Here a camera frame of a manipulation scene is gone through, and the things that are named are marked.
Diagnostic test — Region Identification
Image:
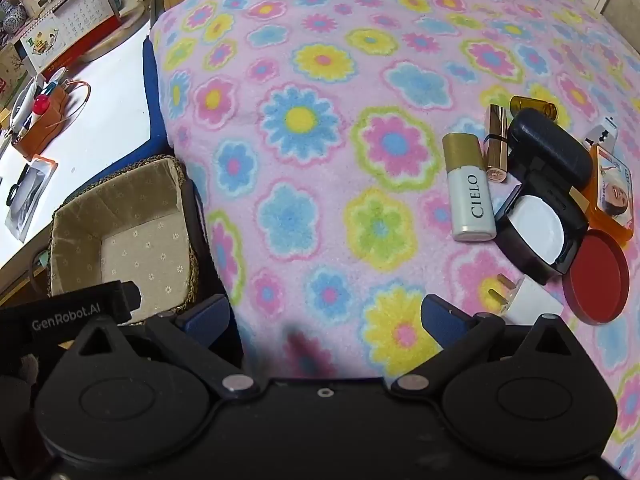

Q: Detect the gold lipstick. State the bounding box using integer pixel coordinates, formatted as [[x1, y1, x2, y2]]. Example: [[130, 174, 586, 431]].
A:
[[484, 104, 510, 185]]

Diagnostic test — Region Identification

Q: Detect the blue and white porcelain jar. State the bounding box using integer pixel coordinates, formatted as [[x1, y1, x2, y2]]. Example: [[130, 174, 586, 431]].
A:
[[0, 0, 26, 36]]

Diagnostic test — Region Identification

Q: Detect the dark oval glasses case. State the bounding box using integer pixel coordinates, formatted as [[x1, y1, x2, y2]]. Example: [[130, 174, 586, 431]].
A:
[[507, 109, 593, 192]]

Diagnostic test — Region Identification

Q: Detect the white charger plug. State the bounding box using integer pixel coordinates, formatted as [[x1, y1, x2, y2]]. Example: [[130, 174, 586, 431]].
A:
[[487, 274, 566, 328]]

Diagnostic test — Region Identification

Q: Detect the fabric-lined wicker basket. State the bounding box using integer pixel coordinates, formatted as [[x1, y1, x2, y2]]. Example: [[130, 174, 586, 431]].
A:
[[30, 155, 208, 318]]

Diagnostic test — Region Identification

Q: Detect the orange face-print package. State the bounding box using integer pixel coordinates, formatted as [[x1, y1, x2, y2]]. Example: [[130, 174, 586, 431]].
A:
[[582, 145, 635, 246]]

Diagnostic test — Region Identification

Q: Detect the blue table edge guard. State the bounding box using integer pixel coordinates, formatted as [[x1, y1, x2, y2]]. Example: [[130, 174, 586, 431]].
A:
[[142, 35, 173, 156]]

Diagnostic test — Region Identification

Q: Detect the desk calendar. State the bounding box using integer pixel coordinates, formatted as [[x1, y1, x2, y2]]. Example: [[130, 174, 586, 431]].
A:
[[20, 0, 121, 73]]

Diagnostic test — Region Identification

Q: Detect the black hexagonal powder compact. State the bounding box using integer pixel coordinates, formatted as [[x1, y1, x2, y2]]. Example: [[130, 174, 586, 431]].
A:
[[495, 170, 590, 277]]

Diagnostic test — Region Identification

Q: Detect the clear plastic bag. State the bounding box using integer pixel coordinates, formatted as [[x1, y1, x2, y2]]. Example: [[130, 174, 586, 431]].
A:
[[5, 156, 58, 241]]

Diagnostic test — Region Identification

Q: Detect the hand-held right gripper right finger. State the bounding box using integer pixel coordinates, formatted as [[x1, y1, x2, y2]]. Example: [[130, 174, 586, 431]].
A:
[[391, 295, 581, 397]]

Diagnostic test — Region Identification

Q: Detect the amber glass bottle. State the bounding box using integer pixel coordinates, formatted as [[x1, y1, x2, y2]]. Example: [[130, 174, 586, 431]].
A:
[[510, 95, 558, 122]]

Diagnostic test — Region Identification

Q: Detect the red round tin lid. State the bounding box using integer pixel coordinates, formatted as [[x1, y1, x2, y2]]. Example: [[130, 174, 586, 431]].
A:
[[562, 229, 631, 326]]

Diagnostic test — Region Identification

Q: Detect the white and gold tube bottle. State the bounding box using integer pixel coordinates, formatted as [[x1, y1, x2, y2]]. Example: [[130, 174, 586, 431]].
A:
[[442, 132, 497, 243]]

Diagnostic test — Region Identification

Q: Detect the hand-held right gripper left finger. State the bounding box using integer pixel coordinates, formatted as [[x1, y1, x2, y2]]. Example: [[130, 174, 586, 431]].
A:
[[75, 294, 262, 401]]

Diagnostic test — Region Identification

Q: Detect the small white blister packet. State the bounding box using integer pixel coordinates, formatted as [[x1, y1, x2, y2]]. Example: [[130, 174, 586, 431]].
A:
[[585, 116, 619, 153]]

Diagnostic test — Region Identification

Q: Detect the floral fleece blanket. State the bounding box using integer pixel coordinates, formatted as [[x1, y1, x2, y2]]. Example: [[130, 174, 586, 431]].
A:
[[150, 0, 640, 480]]

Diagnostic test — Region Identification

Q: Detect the orange leather organizer tray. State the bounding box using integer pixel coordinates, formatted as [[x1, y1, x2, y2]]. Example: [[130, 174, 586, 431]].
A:
[[11, 80, 93, 158]]

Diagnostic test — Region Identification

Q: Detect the white handheld device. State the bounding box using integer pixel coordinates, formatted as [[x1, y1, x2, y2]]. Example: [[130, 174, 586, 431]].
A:
[[10, 77, 43, 136]]

